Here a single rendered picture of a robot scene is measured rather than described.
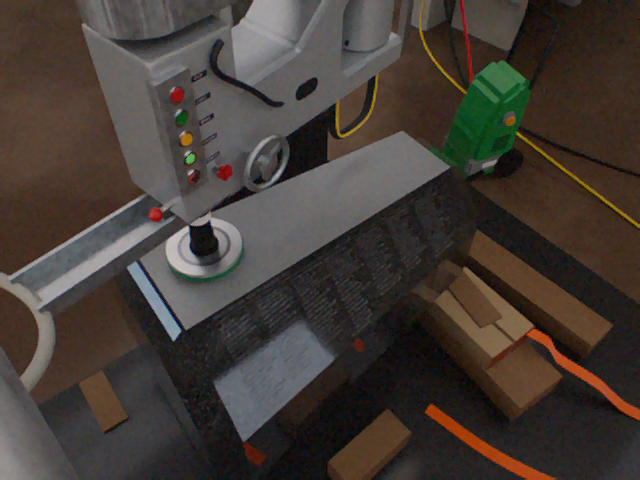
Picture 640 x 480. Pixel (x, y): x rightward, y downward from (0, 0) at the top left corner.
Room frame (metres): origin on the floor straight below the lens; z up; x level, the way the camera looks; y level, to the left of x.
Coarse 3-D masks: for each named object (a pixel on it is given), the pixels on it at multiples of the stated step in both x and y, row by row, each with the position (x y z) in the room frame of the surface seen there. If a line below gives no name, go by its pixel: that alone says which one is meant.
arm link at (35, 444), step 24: (0, 360) 0.22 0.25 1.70; (0, 384) 0.19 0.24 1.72; (0, 408) 0.17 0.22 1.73; (24, 408) 0.17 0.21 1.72; (0, 432) 0.15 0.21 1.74; (24, 432) 0.15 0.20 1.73; (48, 432) 0.16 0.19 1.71; (0, 456) 0.13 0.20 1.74; (24, 456) 0.13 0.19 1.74; (48, 456) 0.14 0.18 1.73
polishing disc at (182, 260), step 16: (224, 224) 1.09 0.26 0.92; (176, 240) 1.03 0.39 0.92; (224, 240) 1.03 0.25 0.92; (240, 240) 1.03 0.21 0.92; (176, 256) 0.97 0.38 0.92; (192, 256) 0.97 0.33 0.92; (208, 256) 0.97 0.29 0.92; (224, 256) 0.97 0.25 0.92; (192, 272) 0.92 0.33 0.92; (208, 272) 0.92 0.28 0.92
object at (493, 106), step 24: (480, 72) 2.52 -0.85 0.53; (504, 72) 2.44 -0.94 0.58; (480, 96) 2.40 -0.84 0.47; (504, 96) 2.33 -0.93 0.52; (528, 96) 2.35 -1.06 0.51; (456, 120) 2.45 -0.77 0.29; (480, 120) 2.32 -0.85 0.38; (504, 120) 2.28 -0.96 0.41; (456, 144) 2.38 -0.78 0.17; (480, 144) 2.28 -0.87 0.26; (504, 144) 2.33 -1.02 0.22; (480, 168) 2.28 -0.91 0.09; (504, 168) 2.29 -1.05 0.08
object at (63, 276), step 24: (120, 216) 0.91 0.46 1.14; (144, 216) 0.94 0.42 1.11; (72, 240) 0.82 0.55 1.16; (96, 240) 0.85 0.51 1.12; (120, 240) 0.86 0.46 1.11; (144, 240) 0.83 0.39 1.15; (48, 264) 0.76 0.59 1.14; (72, 264) 0.78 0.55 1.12; (96, 264) 0.78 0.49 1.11; (120, 264) 0.77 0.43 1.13; (48, 288) 0.71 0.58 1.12; (72, 288) 0.69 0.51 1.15
